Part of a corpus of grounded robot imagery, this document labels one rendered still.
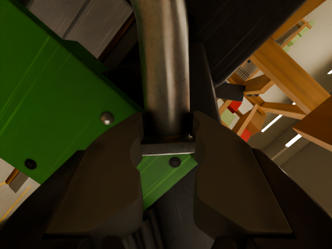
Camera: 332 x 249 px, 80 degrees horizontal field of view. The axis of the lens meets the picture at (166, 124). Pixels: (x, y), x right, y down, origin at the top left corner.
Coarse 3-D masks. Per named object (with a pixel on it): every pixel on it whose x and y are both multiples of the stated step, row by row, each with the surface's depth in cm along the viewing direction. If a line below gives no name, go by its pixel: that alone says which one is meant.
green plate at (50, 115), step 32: (0, 0) 13; (0, 32) 14; (32, 32) 14; (0, 64) 14; (32, 64) 14; (64, 64) 14; (96, 64) 20; (0, 96) 15; (32, 96) 15; (64, 96) 15; (96, 96) 15; (128, 96) 16; (0, 128) 16; (32, 128) 16; (64, 128) 16; (96, 128) 16; (32, 160) 17; (64, 160) 17; (160, 160) 17; (192, 160) 17; (160, 192) 18
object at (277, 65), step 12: (264, 48) 80; (276, 48) 79; (252, 60) 87; (264, 60) 80; (276, 60) 79; (288, 60) 78; (264, 72) 87; (276, 72) 80; (288, 72) 79; (300, 72) 78; (276, 84) 88; (288, 84) 80; (300, 84) 79; (312, 84) 78; (300, 96) 80; (312, 96) 79; (324, 96) 78; (300, 108) 88; (312, 108) 79
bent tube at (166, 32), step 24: (144, 0) 10; (168, 0) 10; (144, 24) 11; (168, 24) 10; (144, 48) 11; (168, 48) 11; (144, 72) 12; (168, 72) 11; (144, 96) 12; (168, 96) 12; (168, 120) 12; (144, 144) 12; (168, 144) 12; (192, 144) 12
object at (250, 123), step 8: (224, 104) 339; (232, 104) 359; (240, 104) 367; (256, 104) 376; (224, 112) 341; (232, 112) 359; (240, 112) 421; (248, 112) 402; (256, 112) 386; (264, 112) 383; (224, 120) 333; (232, 120) 340; (240, 120) 402; (248, 120) 346; (256, 120) 372; (264, 120) 385; (232, 128) 398; (240, 128) 328; (248, 128) 372; (256, 128) 362; (240, 136) 336; (248, 136) 344
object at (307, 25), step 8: (296, 24) 755; (304, 24) 710; (312, 24) 714; (296, 32) 718; (304, 32) 722; (288, 40) 726; (296, 40) 727; (288, 48) 736; (240, 72) 771; (256, 72) 760
